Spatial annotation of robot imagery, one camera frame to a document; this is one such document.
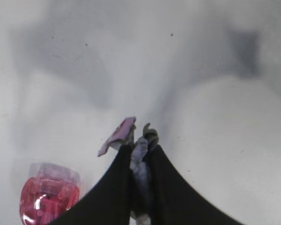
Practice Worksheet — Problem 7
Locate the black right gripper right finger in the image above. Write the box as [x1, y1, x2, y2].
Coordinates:
[148, 145, 240, 225]

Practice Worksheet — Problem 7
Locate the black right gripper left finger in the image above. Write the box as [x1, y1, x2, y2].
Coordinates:
[50, 145, 132, 225]

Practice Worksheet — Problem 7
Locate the paper ball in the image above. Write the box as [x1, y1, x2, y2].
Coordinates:
[97, 117, 159, 225]

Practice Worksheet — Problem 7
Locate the pink lead refill case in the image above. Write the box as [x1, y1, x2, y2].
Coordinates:
[19, 163, 81, 225]

